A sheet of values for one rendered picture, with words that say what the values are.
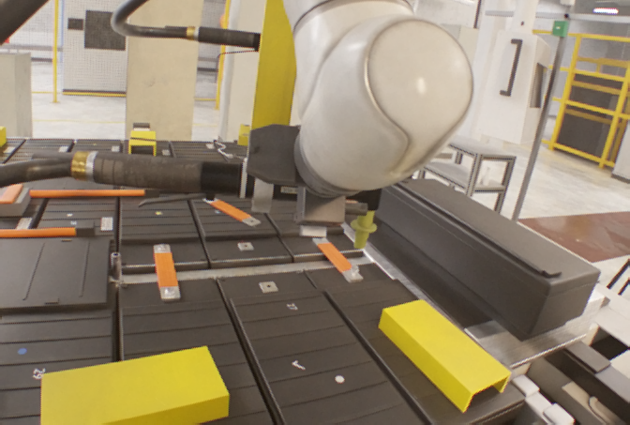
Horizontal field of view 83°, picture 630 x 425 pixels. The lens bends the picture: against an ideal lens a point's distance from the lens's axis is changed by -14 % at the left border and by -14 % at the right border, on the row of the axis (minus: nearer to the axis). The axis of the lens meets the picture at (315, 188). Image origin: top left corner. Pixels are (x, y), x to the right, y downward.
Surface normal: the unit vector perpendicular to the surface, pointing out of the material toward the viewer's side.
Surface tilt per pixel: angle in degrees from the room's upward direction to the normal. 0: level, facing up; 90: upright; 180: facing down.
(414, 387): 0
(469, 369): 0
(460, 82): 67
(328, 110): 104
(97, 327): 0
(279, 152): 60
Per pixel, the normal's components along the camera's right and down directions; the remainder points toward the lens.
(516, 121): -0.65, 0.15
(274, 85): 0.15, 0.34
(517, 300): -0.90, 0.00
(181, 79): 0.40, 0.36
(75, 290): 0.15, -0.94
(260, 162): 0.20, -0.18
